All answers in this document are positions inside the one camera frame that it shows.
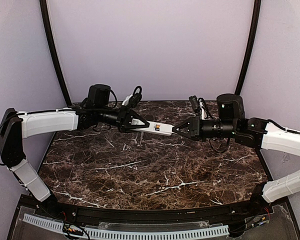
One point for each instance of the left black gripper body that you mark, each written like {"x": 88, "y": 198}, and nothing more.
{"x": 123, "y": 120}

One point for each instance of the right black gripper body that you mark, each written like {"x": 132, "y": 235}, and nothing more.
{"x": 195, "y": 127}

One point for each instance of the white remote control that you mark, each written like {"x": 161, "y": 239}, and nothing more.
{"x": 165, "y": 129}

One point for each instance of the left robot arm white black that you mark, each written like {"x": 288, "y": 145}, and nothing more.
{"x": 94, "y": 109}

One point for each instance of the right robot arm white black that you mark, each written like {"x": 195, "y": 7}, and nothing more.
{"x": 255, "y": 133}

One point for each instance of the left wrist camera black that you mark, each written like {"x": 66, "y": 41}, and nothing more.
{"x": 132, "y": 100}

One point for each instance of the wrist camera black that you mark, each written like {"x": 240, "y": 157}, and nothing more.
{"x": 132, "y": 100}
{"x": 199, "y": 106}

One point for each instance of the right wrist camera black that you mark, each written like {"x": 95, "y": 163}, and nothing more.
{"x": 199, "y": 106}

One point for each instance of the black front rail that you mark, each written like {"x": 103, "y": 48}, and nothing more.
{"x": 232, "y": 214}

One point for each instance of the right circuit board with wires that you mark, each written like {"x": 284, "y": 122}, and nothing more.
{"x": 258, "y": 222}

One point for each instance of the centre white slotted cable duct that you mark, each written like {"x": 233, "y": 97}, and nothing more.
{"x": 196, "y": 234}

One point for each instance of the white slotted cable duct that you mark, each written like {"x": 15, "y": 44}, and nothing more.
{"x": 44, "y": 223}
{"x": 196, "y": 234}

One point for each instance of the small circuit board with wires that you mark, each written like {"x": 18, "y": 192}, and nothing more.
{"x": 72, "y": 230}

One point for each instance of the left white slotted cable duct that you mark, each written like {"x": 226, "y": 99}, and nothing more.
{"x": 44, "y": 223}

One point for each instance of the right black frame post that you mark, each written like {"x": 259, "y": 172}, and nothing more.
{"x": 249, "y": 46}

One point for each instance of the black frame post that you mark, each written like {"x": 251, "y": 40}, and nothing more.
{"x": 249, "y": 46}
{"x": 53, "y": 51}

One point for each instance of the left black frame post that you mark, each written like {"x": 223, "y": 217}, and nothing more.
{"x": 53, "y": 51}

